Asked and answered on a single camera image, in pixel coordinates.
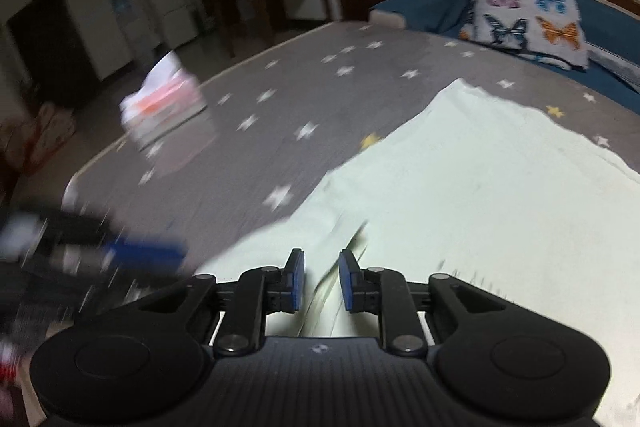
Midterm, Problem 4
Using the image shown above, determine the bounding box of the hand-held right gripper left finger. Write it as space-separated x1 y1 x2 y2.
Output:
135 248 306 355

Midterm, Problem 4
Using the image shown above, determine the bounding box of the grey star-print tablecloth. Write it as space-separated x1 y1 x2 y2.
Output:
10 21 640 358

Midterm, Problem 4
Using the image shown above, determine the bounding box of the pale green garment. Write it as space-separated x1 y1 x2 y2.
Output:
192 78 640 427

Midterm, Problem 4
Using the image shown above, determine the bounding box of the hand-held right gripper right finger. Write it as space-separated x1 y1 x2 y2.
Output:
339 249 506 355

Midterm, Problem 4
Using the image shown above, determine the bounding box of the white tissue packet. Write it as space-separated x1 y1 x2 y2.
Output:
120 49 208 148

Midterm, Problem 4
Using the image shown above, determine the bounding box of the butterfly print pillow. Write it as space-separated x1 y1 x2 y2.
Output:
460 0 592 70

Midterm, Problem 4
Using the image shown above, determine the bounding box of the blue sofa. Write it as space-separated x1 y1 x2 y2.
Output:
369 0 640 108

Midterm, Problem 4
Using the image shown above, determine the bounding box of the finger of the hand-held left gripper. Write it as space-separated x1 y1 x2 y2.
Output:
102 234 190 275

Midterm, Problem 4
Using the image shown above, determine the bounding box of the white refrigerator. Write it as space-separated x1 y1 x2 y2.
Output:
140 0 199 50

